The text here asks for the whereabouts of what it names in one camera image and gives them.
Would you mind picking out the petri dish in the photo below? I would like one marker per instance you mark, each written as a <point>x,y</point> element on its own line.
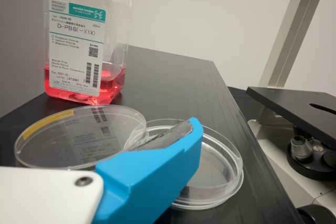
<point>212,171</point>

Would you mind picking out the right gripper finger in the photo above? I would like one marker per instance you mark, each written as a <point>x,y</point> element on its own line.
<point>147,174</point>

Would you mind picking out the black platform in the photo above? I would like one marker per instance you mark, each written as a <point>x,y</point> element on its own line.
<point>183,87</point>

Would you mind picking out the red liquid bottle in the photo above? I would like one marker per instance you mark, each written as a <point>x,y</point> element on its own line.
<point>78,37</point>

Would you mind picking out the petri dish lid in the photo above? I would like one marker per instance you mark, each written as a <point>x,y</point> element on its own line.
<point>65,140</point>

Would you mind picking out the cream microscope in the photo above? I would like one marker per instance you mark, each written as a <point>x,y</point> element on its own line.
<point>296,119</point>

